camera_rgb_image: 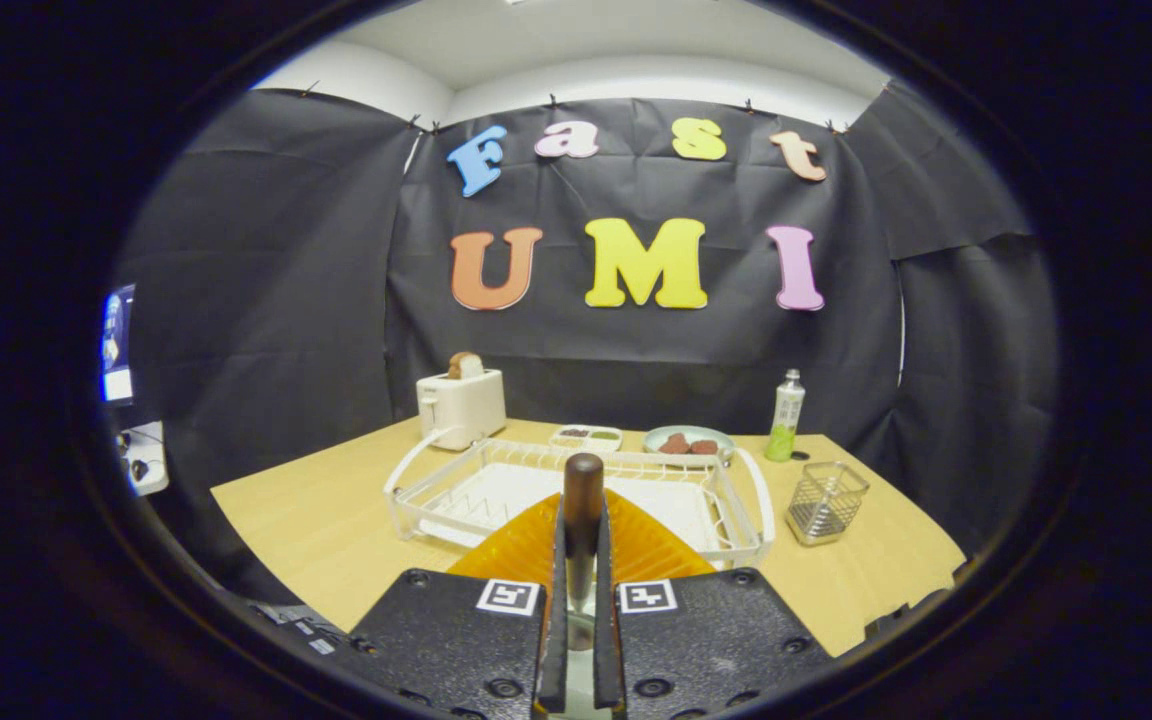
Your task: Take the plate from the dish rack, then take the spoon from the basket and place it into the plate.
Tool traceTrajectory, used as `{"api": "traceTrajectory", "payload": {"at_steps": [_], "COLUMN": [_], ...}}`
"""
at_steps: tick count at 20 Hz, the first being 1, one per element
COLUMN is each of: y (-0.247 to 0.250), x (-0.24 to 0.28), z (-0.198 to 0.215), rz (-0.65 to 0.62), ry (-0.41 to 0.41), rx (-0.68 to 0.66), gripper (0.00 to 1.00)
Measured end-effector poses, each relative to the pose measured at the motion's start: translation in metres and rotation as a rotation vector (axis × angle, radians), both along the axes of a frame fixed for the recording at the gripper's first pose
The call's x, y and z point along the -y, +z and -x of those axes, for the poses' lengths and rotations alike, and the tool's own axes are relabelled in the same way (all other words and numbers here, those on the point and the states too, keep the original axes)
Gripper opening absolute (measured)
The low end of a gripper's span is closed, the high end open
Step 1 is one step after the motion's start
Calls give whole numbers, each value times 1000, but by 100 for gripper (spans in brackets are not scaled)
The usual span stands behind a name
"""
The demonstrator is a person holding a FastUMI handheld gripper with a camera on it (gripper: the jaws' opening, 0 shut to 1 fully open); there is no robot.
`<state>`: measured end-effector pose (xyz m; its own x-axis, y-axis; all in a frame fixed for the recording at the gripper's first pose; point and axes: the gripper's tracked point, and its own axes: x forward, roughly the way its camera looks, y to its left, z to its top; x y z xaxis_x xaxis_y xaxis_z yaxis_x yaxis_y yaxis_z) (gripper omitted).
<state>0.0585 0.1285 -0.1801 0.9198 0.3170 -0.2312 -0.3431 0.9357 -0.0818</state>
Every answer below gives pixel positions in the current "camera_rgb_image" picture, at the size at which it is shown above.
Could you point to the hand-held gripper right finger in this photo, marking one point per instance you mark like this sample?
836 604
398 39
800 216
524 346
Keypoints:
608 650

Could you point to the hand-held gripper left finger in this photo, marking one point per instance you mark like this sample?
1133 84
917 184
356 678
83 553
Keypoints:
554 650

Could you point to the white divided sauce dish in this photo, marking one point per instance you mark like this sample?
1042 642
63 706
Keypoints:
586 446

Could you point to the pale green serving dish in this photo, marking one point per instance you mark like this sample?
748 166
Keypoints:
727 441

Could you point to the brown meat piece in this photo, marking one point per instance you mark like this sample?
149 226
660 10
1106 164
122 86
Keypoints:
674 444
704 448

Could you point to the white toaster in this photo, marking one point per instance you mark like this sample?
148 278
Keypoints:
461 405

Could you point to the green drink bottle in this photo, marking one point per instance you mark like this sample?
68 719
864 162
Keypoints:
786 410

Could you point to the toasted bread slice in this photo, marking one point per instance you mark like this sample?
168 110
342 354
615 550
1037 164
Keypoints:
464 365

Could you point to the black backdrop cloth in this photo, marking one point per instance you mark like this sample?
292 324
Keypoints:
286 300

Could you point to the white device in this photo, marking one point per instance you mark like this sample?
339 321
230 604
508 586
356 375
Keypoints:
146 470

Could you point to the computer monitor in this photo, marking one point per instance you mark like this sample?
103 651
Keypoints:
118 340

